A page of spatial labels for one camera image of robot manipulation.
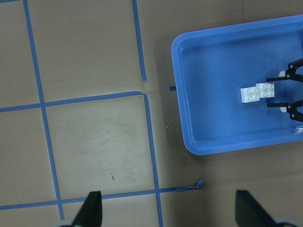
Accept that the white block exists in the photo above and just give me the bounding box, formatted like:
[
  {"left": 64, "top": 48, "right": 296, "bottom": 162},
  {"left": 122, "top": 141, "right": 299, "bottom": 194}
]
[
  {"left": 241, "top": 87, "right": 260, "bottom": 103},
  {"left": 256, "top": 83, "right": 275, "bottom": 98}
]

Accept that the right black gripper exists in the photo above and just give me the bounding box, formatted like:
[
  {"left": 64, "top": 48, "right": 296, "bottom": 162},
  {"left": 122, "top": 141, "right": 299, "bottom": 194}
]
[{"left": 266, "top": 59, "right": 303, "bottom": 122}]

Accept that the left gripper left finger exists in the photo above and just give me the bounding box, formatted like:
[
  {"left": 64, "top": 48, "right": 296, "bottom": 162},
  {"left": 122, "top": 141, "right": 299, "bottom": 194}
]
[{"left": 72, "top": 191, "right": 102, "bottom": 227}]

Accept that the blue plastic tray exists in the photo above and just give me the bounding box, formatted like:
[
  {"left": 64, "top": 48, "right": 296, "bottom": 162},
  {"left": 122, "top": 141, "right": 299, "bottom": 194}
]
[{"left": 171, "top": 15, "right": 303, "bottom": 155}]

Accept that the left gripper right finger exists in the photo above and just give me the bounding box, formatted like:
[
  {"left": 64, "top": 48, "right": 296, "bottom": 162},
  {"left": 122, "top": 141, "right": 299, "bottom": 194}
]
[{"left": 235, "top": 190, "right": 276, "bottom": 227}]

